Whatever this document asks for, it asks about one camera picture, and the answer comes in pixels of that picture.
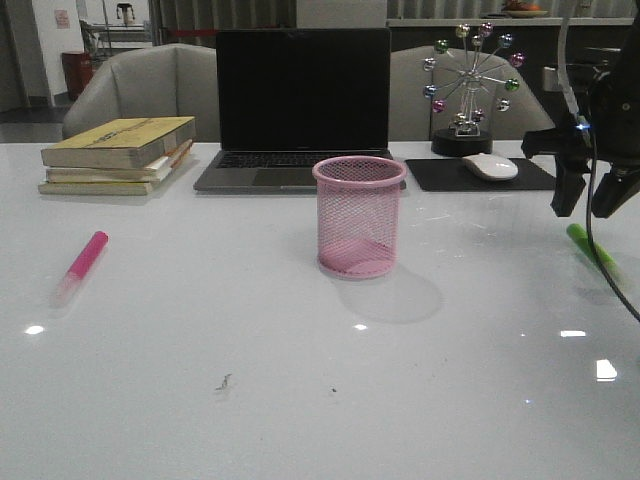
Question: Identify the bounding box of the bottom yellow book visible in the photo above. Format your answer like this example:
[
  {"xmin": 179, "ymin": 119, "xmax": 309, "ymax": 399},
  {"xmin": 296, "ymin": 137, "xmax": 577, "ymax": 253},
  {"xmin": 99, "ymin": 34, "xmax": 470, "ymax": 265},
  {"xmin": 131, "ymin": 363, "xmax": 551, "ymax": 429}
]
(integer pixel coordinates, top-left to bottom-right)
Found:
[{"xmin": 38, "ymin": 172, "xmax": 173, "ymax": 196}]

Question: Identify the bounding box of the black mouse pad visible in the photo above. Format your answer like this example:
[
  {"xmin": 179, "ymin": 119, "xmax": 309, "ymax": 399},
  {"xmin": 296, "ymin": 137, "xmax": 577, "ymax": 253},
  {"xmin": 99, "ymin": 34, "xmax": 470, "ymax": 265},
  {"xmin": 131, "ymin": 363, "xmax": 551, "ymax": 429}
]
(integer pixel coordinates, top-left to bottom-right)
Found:
[{"xmin": 405, "ymin": 158, "xmax": 555, "ymax": 192}]

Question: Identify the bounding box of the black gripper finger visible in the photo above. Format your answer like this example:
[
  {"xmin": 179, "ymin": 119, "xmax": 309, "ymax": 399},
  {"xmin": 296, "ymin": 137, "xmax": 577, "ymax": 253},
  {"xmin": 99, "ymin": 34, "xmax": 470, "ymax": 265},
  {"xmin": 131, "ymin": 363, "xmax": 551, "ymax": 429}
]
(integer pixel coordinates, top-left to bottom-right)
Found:
[
  {"xmin": 551, "ymin": 153, "xmax": 586, "ymax": 217},
  {"xmin": 591, "ymin": 167, "xmax": 639, "ymax": 218}
]

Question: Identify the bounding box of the green highlighter pen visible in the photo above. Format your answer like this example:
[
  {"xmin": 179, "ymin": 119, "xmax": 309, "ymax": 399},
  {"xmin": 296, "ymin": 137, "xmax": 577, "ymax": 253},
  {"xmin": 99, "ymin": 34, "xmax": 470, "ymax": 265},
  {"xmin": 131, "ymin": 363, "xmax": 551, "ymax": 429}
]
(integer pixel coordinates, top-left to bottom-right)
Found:
[{"xmin": 566, "ymin": 223, "xmax": 622, "ymax": 282}]

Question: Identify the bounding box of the middle white book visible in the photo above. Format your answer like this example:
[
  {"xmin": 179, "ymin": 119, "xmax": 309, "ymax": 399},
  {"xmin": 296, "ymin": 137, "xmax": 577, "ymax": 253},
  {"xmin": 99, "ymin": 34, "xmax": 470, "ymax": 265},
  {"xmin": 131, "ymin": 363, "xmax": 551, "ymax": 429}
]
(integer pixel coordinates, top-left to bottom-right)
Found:
[{"xmin": 46, "ymin": 140, "xmax": 193, "ymax": 183}]

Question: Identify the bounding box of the grey laptop black screen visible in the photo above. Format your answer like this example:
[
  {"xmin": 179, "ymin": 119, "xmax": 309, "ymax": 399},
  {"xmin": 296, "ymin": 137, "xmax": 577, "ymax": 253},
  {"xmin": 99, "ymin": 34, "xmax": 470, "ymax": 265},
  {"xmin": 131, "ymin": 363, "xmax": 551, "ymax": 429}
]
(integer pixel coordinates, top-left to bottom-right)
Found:
[{"xmin": 194, "ymin": 28, "xmax": 391, "ymax": 194}]

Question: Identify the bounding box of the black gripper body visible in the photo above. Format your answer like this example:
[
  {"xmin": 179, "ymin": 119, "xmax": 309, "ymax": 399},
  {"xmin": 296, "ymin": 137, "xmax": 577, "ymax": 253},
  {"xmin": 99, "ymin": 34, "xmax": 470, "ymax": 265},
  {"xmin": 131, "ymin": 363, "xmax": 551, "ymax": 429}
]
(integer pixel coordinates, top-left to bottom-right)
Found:
[{"xmin": 521, "ymin": 20, "xmax": 639, "ymax": 175}]

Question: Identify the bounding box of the white computer mouse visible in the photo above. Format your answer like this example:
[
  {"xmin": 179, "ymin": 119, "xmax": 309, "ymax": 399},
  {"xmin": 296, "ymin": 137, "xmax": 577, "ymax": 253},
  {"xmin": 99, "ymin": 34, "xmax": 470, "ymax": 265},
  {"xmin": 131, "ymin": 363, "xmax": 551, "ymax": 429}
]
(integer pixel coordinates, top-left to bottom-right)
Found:
[{"xmin": 462, "ymin": 153, "xmax": 519, "ymax": 181}]

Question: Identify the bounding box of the pink highlighter pen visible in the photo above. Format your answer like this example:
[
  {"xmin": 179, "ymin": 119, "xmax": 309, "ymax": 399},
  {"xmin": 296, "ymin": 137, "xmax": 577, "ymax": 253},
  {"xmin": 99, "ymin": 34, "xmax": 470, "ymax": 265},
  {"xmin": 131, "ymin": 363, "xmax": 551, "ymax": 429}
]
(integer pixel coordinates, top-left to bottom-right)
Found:
[{"xmin": 50, "ymin": 231, "xmax": 109, "ymax": 308}]

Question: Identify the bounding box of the fruit bowl on counter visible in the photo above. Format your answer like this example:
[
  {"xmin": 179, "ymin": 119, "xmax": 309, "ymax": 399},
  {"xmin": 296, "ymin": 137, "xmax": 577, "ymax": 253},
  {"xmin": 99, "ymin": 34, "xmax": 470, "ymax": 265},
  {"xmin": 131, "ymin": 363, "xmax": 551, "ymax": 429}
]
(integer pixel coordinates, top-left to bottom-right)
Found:
[{"xmin": 502, "ymin": 0, "xmax": 547, "ymax": 18}]

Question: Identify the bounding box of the red bin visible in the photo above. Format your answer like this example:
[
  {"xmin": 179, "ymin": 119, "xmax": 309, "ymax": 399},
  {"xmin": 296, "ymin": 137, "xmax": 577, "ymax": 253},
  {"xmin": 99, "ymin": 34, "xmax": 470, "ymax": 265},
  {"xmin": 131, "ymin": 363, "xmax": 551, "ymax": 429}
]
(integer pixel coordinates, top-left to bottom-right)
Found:
[{"xmin": 61, "ymin": 51, "xmax": 93, "ymax": 100}]

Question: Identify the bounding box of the top yellow book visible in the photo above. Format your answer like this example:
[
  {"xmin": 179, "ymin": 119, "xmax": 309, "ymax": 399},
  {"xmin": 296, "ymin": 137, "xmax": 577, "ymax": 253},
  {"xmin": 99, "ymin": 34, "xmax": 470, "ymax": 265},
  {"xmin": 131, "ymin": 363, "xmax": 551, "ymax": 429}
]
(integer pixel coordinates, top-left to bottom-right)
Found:
[{"xmin": 41, "ymin": 116, "xmax": 196, "ymax": 169}]

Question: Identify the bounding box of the pink mesh pen holder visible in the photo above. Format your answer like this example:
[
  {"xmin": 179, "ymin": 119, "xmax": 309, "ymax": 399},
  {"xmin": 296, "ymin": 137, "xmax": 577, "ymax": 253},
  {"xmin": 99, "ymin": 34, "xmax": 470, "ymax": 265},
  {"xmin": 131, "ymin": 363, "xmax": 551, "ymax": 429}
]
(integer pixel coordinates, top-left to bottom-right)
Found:
[{"xmin": 312, "ymin": 156, "xmax": 407, "ymax": 279}]

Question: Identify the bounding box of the grey armchair left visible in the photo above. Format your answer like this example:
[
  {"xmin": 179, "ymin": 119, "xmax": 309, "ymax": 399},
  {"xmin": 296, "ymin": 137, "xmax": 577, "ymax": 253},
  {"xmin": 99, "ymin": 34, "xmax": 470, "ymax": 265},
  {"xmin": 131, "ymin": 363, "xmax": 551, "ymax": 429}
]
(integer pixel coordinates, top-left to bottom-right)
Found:
[{"xmin": 62, "ymin": 43, "xmax": 220, "ymax": 142}]

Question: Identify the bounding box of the ferris wheel desk toy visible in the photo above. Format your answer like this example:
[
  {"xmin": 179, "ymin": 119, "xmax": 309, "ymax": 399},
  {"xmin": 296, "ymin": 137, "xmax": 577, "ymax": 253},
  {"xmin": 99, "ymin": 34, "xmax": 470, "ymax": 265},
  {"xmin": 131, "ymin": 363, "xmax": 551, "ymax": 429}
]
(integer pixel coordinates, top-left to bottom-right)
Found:
[{"xmin": 422, "ymin": 21, "xmax": 522, "ymax": 156}]

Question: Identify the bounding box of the yellow book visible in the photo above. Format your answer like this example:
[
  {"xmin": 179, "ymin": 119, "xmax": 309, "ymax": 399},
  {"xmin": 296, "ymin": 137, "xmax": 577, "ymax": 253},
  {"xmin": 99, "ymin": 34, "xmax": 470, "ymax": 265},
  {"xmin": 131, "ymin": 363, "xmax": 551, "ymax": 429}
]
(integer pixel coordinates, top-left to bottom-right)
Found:
[
  {"xmin": 38, "ymin": 172, "xmax": 173, "ymax": 196},
  {"xmin": 41, "ymin": 116, "xmax": 196, "ymax": 169}
]

